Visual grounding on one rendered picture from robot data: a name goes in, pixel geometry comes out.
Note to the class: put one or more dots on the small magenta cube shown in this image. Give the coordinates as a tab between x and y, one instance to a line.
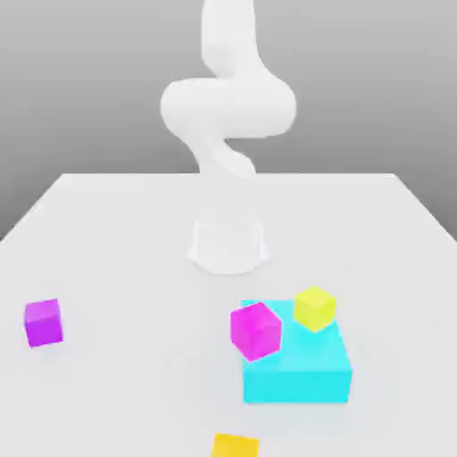
255	332

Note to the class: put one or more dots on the small purple cube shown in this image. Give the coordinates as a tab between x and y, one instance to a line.
43	323

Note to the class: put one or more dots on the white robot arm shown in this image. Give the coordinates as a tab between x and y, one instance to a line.
228	107

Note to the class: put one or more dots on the large cyan box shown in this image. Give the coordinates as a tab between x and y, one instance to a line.
307	375

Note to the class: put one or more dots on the small orange cube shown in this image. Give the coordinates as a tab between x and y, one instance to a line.
234	446

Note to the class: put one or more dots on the small yellow cube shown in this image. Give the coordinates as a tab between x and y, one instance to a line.
315	309

